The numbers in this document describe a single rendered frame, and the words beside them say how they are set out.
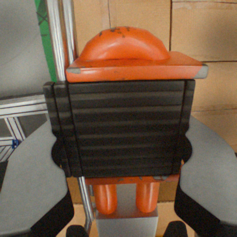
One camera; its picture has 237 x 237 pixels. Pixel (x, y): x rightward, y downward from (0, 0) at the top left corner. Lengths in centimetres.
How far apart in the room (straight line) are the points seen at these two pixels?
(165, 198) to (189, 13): 56
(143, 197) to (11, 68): 131
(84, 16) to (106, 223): 58
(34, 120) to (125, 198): 107
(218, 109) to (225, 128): 11
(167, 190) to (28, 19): 118
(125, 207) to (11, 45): 127
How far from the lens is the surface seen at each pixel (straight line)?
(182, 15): 68
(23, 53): 134
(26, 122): 126
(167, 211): 46
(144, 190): 17
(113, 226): 20
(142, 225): 20
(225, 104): 83
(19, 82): 141
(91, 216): 18
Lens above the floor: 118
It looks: 61 degrees down
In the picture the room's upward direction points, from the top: 177 degrees clockwise
